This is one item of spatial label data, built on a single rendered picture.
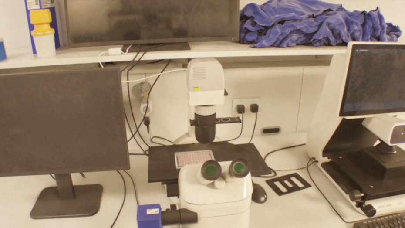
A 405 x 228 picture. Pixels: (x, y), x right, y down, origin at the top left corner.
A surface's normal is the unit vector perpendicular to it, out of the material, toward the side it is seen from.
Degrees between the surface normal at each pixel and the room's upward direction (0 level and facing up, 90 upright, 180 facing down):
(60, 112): 86
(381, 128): 80
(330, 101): 90
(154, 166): 0
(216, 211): 90
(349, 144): 116
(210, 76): 73
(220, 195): 50
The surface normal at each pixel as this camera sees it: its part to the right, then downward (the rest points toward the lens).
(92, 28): 0.15, 0.32
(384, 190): 0.00, -0.92
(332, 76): -0.99, 0.06
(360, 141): 0.14, 0.75
